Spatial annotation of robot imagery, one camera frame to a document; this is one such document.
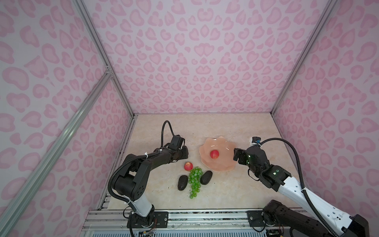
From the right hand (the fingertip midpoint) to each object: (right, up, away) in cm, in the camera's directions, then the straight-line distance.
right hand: (241, 150), depth 78 cm
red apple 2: (-12, -5, +15) cm, 19 cm away
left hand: (-30, -3, +16) cm, 34 cm away
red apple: (-28, -11, +9) cm, 32 cm away
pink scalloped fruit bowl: (-5, -10, +17) cm, 20 cm away
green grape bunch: (-25, -17, +3) cm, 30 cm away
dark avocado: (-31, -19, +4) cm, 37 cm away
